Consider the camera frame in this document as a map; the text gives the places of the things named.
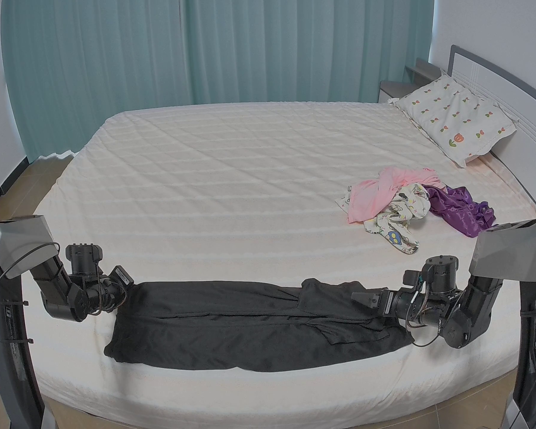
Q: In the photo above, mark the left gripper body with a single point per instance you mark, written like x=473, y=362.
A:
x=116, y=291

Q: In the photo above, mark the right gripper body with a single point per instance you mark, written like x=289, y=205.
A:
x=402, y=304

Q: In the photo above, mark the black T-shirt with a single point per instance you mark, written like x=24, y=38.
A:
x=228, y=329

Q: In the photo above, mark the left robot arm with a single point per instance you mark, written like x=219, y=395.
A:
x=22, y=244

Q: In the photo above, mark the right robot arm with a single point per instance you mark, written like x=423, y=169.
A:
x=509, y=253

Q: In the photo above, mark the bed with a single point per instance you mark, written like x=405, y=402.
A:
x=205, y=172

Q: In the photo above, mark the white printed garment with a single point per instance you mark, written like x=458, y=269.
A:
x=413, y=203

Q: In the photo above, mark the purple garment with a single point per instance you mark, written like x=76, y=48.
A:
x=460, y=212

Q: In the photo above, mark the pink garment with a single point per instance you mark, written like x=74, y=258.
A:
x=370, y=195

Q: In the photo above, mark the white printed pillow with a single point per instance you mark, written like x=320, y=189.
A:
x=455, y=114

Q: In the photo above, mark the grey bedside table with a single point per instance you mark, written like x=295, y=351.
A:
x=393, y=90

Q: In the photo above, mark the blue-green curtain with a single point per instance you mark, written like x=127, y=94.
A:
x=116, y=60

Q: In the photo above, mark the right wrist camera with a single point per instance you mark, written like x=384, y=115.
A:
x=413, y=279

